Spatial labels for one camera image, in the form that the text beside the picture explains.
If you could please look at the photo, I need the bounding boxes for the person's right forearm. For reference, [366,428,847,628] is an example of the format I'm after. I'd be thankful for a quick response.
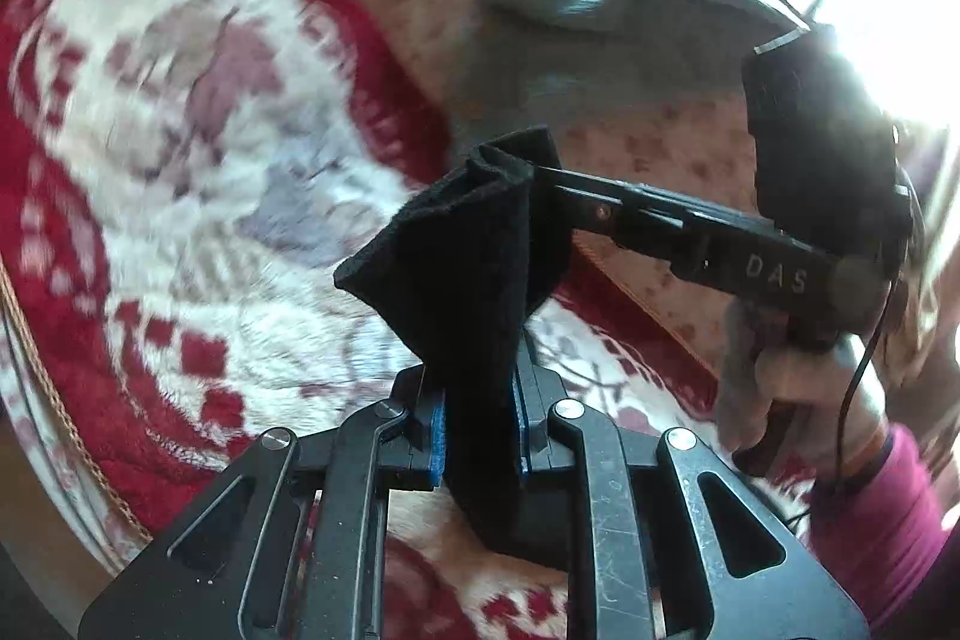
[806,415,946,640]

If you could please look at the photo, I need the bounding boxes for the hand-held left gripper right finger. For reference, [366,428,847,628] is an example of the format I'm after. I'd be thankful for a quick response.
[514,362,871,640]

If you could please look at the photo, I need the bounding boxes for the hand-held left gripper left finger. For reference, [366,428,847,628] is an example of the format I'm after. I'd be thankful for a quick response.
[79,359,451,640]

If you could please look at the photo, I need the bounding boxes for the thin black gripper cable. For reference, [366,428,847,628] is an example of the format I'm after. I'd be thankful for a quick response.
[784,126,927,528]

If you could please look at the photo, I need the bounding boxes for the person's right hand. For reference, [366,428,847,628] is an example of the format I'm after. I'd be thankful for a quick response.
[716,295,892,477]

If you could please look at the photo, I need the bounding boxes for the black pants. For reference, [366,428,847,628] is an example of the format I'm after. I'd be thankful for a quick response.
[334,126,593,562]

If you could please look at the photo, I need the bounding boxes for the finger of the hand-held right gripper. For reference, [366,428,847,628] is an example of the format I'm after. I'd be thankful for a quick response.
[529,160,777,270]

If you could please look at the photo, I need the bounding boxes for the red and white floral blanket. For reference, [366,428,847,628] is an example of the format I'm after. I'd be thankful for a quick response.
[0,0,826,640]

